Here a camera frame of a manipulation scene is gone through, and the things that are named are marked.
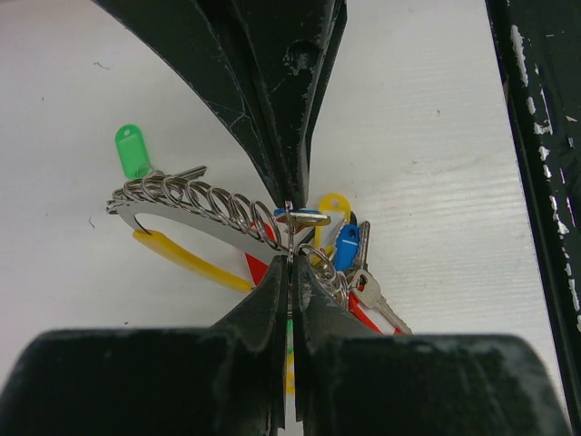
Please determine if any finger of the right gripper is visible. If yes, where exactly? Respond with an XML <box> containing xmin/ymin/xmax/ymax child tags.
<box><xmin>228</xmin><ymin>1</ymin><xmax>347</xmax><ymax>207</ymax></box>
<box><xmin>96</xmin><ymin>1</ymin><xmax>288</xmax><ymax>207</ymax></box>

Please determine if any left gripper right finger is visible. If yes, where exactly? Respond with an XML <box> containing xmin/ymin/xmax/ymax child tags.
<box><xmin>292</xmin><ymin>256</ymin><xmax>570</xmax><ymax>435</ymax></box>

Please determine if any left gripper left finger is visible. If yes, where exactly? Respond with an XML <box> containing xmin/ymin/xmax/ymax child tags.
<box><xmin>1</xmin><ymin>256</ymin><xmax>288</xmax><ymax>435</ymax></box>

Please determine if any green tag key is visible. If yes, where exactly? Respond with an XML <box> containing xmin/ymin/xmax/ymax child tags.
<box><xmin>113</xmin><ymin>123</ymin><xmax>208</xmax><ymax>183</ymax></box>

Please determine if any large metal keyring yellow handle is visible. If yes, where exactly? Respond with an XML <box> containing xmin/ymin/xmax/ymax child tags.
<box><xmin>104</xmin><ymin>170</ymin><xmax>414</xmax><ymax>337</ymax></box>

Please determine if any yellow key tag key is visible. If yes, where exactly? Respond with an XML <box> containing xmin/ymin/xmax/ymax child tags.
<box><xmin>313</xmin><ymin>193</ymin><xmax>351</xmax><ymax>248</ymax></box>

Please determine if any blue key tag key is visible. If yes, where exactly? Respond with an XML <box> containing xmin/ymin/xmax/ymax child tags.
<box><xmin>273</xmin><ymin>208</ymin><xmax>331</xmax><ymax>228</ymax></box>

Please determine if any red key tag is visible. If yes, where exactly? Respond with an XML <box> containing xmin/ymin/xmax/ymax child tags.
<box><xmin>244</xmin><ymin>222</ymin><xmax>405</xmax><ymax>336</ymax></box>

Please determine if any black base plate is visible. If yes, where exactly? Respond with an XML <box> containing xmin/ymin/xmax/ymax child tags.
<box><xmin>487</xmin><ymin>1</ymin><xmax>580</xmax><ymax>414</ymax></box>

